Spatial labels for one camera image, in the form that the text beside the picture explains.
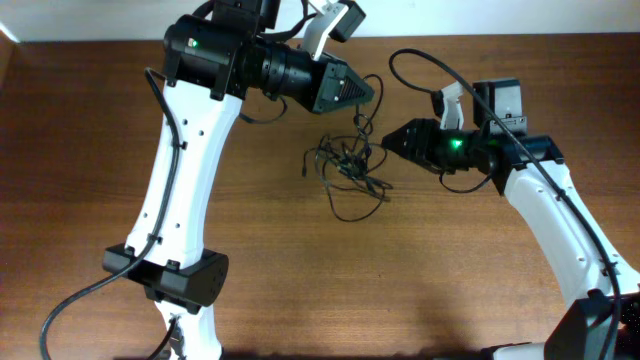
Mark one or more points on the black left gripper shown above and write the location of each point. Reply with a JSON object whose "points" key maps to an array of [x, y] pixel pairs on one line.
{"points": [[329, 87]]}

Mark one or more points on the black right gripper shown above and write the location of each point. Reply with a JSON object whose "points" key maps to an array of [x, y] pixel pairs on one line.
{"points": [[422, 142]]}

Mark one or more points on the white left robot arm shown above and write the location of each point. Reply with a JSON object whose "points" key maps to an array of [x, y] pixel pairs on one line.
{"points": [[213, 56]]}

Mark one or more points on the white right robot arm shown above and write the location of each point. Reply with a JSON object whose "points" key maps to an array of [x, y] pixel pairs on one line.
{"points": [[600, 289]]}

